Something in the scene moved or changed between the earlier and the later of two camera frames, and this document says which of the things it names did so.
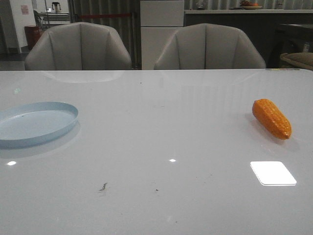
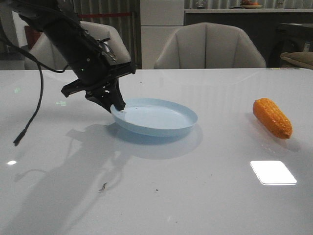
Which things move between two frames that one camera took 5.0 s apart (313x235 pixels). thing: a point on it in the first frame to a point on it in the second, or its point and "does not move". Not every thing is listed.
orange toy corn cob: (272, 118) does not move
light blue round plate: (28, 124) to (153, 117)
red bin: (33, 34) does not move
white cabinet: (160, 19) does not move
